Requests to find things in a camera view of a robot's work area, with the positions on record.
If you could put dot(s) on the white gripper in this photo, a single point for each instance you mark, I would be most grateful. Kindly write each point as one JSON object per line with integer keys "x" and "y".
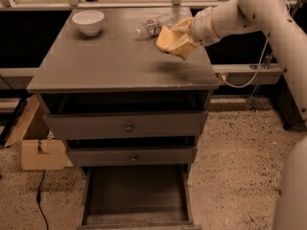
{"x": 203, "y": 29}

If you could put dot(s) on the yellow sponge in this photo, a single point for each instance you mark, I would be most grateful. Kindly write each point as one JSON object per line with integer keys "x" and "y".
{"x": 166, "y": 39}

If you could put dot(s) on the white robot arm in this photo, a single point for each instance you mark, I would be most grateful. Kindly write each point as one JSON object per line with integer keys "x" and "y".
{"x": 289, "y": 46}

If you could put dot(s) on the grey top drawer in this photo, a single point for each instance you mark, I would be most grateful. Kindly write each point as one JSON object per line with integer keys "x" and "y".
{"x": 137, "y": 125}

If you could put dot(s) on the grey wooden drawer cabinet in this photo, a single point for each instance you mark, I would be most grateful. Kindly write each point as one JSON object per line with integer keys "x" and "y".
{"x": 116, "y": 72}

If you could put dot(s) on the grey middle drawer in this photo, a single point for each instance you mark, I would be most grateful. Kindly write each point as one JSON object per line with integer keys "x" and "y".
{"x": 130, "y": 157}

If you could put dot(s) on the grey open bottom drawer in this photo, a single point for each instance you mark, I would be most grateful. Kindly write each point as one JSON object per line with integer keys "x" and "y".
{"x": 150, "y": 197}

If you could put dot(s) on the clear plastic water bottle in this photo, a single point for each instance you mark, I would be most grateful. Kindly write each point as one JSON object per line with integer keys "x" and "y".
{"x": 153, "y": 26}

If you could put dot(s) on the white ceramic bowl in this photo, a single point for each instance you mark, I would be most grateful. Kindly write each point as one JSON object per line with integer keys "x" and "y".
{"x": 88, "y": 22}

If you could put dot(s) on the dark cabinet at right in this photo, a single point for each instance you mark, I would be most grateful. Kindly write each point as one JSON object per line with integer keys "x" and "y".
{"x": 286, "y": 105}

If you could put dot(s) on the cardboard box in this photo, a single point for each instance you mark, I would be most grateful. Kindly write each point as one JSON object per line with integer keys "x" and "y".
{"x": 39, "y": 149}

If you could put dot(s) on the grey wall rail beam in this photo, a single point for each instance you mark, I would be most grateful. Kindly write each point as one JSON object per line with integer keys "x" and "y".
{"x": 247, "y": 74}

